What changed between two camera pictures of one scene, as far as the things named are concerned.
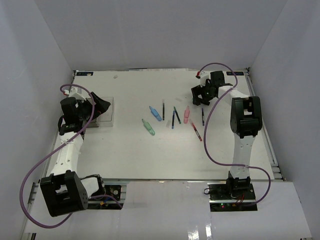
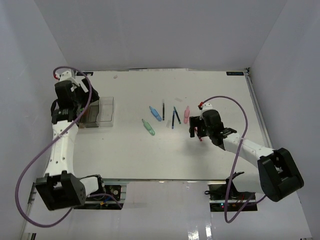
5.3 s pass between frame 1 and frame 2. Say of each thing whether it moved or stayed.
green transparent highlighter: stayed
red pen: stayed
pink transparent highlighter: stayed
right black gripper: moved
